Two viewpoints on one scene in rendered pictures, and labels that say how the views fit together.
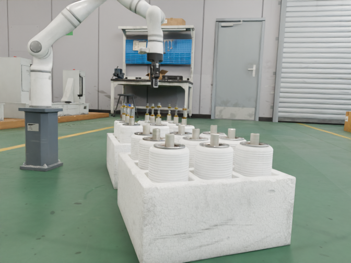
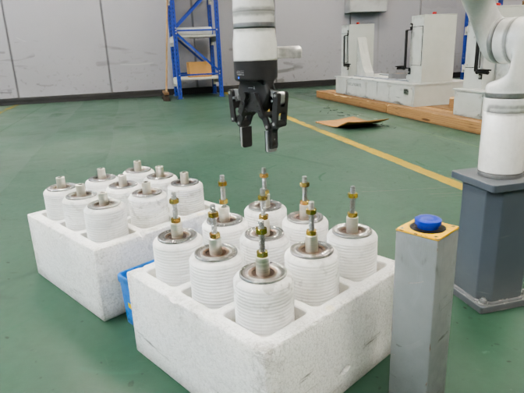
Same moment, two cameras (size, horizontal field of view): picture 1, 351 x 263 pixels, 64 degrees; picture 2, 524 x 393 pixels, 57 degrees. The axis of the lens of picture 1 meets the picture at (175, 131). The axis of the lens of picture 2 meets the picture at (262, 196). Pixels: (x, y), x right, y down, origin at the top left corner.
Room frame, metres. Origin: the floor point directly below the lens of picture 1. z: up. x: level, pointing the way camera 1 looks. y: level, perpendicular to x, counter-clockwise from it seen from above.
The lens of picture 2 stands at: (2.09, -0.25, 0.59)
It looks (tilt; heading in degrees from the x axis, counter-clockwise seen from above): 17 degrees down; 155
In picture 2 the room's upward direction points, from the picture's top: 2 degrees counter-clockwise
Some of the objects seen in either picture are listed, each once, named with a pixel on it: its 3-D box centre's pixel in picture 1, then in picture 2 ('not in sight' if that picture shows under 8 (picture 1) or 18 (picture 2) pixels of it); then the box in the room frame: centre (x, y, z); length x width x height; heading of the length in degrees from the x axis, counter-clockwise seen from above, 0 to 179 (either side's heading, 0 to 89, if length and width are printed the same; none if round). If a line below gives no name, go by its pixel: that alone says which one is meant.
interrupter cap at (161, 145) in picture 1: (169, 146); (138, 170); (0.65, 0.01, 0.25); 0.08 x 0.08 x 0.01
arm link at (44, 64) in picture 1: (41, 57); (512, 60); (1.39, 0.67, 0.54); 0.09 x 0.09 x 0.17; 5
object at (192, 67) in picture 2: not in sight; (199, 69); (-4.40, 1.92, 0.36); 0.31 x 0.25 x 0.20; 79
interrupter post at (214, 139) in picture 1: (214, 140); (101, 174); (0.69, -0.10, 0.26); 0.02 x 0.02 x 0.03
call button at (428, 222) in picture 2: not in sight; (427, 224); (1.57, 0.27, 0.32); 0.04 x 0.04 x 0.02
